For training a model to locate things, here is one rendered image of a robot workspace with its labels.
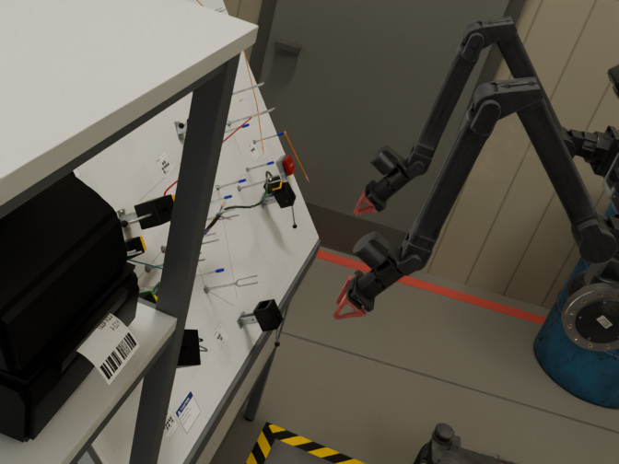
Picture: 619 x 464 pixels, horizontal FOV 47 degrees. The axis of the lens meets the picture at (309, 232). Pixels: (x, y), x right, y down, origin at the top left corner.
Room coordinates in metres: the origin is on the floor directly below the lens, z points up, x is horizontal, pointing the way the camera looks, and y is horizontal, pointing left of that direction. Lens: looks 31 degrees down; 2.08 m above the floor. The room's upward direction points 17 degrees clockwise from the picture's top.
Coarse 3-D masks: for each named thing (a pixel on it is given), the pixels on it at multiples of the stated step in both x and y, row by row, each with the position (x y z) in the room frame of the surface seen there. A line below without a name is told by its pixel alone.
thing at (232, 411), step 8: (272, 336) 1.80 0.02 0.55; (272, 344) 1.85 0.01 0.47; (264, 352) 1.75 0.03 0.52; (256, 360) 1.64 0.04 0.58; (264, 360) 1.80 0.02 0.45; (256, 368) 1.68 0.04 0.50; (248, 376) 1.58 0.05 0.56; (256, 376) 1.72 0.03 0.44; (248, 384) 1.62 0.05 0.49; (240, 392) 1.53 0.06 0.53; (248, 392) 1.66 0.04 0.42; (232, 400) 1.45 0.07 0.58; (240, 400) 1.57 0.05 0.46; (232, 408) 1.48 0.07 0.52; (224, 416) 1.39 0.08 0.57; (232, 416) 1.51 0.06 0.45; (224, 424) 1.42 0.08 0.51; (224, 432) 1.45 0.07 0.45; (216, 448) 1.41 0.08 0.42
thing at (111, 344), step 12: (108, 324) 0.58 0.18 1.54; (120, 324) 0.59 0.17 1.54; (96, 336) 0.55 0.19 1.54; (108, 336) 0.56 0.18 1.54; (120, 336) 0.57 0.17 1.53; (132, 336) 0.59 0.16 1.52; (84, 348) 0.53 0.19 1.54; (96, 348) 0.54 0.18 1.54; (108, 348) 0.55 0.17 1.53; (120, 348) 0.56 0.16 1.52; (132, 348) 0.58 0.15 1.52; (96, 360) 0.53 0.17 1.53; (108, 360) 0.54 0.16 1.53; (120, 360) 0.55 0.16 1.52; (108, 372) 0.53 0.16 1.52
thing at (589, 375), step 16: (608, 208) 2.98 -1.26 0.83; (576, 272) 2.93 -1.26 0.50; (560, 304) 2.91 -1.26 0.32; (560, 320) 2.84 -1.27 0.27; (544, 336) 2.89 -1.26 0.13; (560, 336) 2.80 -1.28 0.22; (544, 352) 2.83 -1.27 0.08; (560, 352) 2.76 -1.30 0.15; (576, 352) 2.71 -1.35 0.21; (592, 352) 2.67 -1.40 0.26; (608, 352) 2.65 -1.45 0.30; (544, 368) 2.78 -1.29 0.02; (560, 368) 2.73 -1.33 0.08; (576, 368) 2.69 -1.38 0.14; (592, 368) 2.66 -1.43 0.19; (608, 368) 2.64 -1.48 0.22; (560, 384) 2.70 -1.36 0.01; (576, 384) 2.67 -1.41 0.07; (592, 384) 2.65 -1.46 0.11; (608, 384) 2.64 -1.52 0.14; (592, 400) 2.64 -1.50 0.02; (608, 400) 2.64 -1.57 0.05
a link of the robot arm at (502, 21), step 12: (480, 24) 1.91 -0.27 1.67; (492, 24) 1.87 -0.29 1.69; (504, 24) 1.85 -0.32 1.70; (468, 36) 1.85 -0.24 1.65; (492, 36) 1.85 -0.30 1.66; (504, 36) 1.85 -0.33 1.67; (516, 36) 1.85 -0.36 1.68; (504, 48) 1.86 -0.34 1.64; (516, 48) 1.86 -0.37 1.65; (516, 60) 1.86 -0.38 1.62; (528, 60) 1.86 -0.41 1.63; (516, 72) 1.86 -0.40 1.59; (528, 72) 1.86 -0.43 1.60; (540, 84) 1.87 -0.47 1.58; (552, 108) 1.88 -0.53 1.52
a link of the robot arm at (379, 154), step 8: (376, 152) 1.90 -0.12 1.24; (384, 152) 1.87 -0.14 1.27; (392, 152) 1.88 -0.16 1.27; (376, 160) 1.85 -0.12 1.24; (384, 160) 1.86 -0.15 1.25; (392, 160) 1.87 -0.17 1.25; (400, 160) 1.87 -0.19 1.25; (384, 168) 1.86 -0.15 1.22; (408, 168) 1.84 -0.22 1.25; (416, 168) 1.84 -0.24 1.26; (424, 168) 1.84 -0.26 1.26; (416, 176) 1.84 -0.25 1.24
